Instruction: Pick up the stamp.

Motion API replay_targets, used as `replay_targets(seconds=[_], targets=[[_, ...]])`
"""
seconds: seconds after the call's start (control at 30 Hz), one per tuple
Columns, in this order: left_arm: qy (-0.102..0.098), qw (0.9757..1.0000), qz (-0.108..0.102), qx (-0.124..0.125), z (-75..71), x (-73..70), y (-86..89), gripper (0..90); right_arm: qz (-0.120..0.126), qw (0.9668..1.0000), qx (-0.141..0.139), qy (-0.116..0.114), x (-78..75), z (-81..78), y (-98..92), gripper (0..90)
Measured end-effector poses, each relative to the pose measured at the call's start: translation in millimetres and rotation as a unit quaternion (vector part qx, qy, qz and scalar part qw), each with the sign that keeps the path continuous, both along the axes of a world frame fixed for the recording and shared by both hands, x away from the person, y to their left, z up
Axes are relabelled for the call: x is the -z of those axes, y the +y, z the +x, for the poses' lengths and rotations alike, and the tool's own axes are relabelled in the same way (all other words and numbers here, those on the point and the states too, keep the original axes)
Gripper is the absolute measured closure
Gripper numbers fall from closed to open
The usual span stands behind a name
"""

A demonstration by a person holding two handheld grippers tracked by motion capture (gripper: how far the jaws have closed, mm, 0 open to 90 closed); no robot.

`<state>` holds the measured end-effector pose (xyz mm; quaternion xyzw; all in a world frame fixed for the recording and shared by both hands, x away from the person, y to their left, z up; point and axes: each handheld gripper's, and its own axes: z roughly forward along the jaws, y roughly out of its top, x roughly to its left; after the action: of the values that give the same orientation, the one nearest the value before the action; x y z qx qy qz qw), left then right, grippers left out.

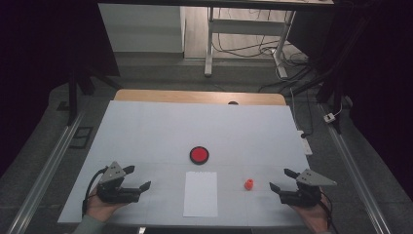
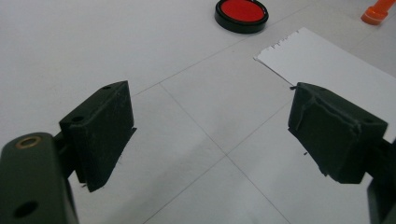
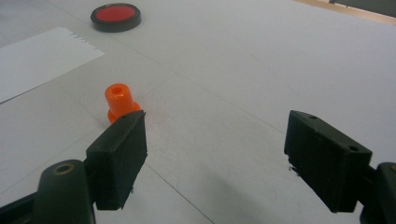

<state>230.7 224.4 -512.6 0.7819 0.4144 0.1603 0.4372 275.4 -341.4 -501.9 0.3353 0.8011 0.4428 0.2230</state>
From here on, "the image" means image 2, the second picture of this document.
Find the orange stamp cap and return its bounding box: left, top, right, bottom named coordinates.
left=361, top=6, right=389, bottom=26

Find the white paper sheet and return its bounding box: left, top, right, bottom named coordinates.
left=253, top=27, right=396, bottom=144

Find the orange stamp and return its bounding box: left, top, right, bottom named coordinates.
left=372, top=0, right=396, bottom=15

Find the round red ink pad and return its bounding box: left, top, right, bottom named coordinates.
left=214, top=0, right=270, bottom=35

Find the white table cover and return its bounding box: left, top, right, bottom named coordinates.
left=0, top=0, right=396, bottom=224

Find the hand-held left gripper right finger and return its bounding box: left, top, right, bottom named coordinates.
left=288, top=81, right=389, bottom=185

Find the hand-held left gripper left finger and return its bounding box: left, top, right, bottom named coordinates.
left=59, top=79, right=138, bottom=193

